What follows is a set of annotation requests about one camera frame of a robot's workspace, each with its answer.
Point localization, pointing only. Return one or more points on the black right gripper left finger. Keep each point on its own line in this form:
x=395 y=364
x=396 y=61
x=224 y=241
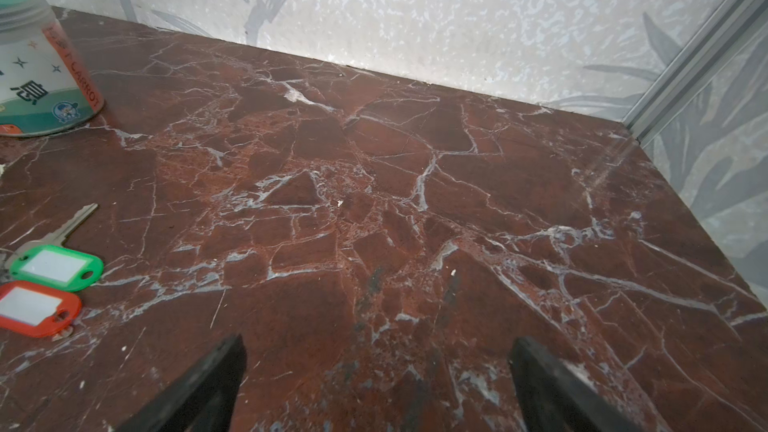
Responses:
x=202 y=399

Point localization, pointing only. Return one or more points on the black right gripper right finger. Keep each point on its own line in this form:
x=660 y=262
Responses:
x=552 y=398

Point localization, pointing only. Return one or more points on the red tagged key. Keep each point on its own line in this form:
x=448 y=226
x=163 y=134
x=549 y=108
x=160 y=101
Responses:
x=37 y=311

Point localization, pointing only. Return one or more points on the green tagged key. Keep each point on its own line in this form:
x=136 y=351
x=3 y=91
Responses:
x=49 y=263

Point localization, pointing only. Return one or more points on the printed snack jar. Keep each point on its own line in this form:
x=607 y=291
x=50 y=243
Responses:
x=45 y=86

